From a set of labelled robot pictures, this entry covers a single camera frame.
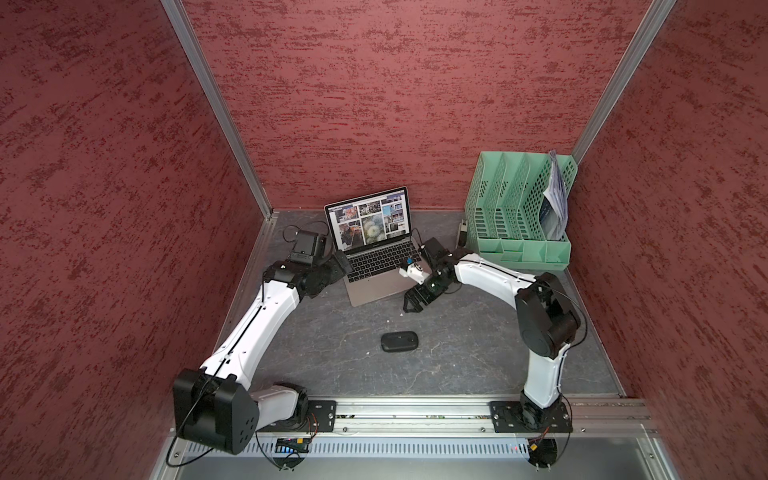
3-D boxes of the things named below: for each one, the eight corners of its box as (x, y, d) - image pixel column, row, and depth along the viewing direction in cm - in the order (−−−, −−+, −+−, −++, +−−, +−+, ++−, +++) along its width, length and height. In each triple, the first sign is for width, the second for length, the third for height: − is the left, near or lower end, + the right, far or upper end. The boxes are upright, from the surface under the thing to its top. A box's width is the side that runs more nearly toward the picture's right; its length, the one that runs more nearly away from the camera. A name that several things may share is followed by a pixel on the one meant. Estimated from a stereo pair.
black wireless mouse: (381, 351, 87) (381, 348, 85) (381, 334, 90) (381, 331, 88) (418, 351, 87) (419, 349, 85) (417, 334, 90) (418, 331, 88)
